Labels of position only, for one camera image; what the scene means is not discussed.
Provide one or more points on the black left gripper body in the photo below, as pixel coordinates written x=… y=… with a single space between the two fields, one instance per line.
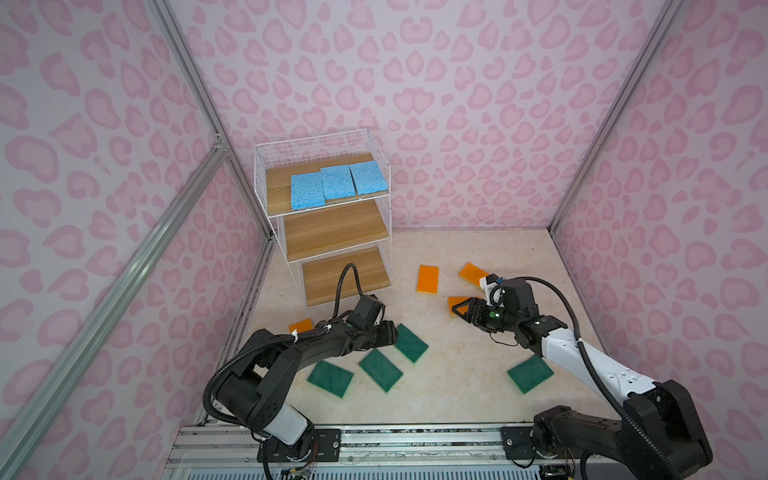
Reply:
x=382 y=334

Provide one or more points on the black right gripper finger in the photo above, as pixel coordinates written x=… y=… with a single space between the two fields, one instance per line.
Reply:
x=467 y=317
x=461 y=305

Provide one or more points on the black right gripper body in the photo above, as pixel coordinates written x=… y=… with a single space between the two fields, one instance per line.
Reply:
x=488 y=318

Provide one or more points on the blue sponge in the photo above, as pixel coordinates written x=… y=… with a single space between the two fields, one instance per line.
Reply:
x=368 y=178
x=307 y=191
x=337 y=183

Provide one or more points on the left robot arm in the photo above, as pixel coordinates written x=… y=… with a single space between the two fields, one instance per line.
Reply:
x=250 y=389

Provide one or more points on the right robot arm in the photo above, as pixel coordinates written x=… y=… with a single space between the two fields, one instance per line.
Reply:
x=658 y=433

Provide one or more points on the orange sponge near shelf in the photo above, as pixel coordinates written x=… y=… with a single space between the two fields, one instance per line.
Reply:
x=428 y=279

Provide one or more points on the orange sponge centre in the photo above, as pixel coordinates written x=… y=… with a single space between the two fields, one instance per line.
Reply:
x=449 y=305

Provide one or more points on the green scouring pad upper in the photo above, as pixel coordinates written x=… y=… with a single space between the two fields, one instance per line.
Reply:
x=409 y=344

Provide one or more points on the green scouring pad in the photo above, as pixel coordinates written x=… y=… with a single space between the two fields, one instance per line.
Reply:
x=331 y=378
x=409 y=344
x=381 y=370
x=529 y=374

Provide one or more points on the green scouring pad middle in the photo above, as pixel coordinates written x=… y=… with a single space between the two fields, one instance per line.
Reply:
x=381 y=370

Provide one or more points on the orange sponge far right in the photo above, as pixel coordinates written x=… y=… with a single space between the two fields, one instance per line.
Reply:
x=472 y=274

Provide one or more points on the green scouring pad right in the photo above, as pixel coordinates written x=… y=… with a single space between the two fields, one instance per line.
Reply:
x=529 y=374

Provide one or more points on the green scouring pad left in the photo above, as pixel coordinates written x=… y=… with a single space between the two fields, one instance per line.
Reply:
x=331 y=378

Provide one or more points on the orange sponge far left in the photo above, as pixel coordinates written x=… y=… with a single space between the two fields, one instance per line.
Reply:
x=302 y=326

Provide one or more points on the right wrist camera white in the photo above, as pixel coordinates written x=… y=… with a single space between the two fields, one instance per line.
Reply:
x=491 y=287

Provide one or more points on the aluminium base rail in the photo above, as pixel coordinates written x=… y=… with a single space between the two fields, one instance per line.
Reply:
x=373 y=451

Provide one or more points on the white wire three-tier shelf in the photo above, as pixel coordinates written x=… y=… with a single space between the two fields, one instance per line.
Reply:
x=339 y=248

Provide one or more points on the aluminium frame left corner post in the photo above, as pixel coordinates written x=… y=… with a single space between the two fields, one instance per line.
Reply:
x=163 y=12

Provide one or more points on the aluminium frame corner post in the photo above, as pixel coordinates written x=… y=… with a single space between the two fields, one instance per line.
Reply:
x=163 y=12
x=664 y=25

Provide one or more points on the aluminium frame right corner post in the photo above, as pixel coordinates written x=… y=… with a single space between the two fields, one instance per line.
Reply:
x=664 y=25

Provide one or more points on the aluminium diagonal frame bar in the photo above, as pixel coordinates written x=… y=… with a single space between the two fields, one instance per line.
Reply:
x=36 y=417

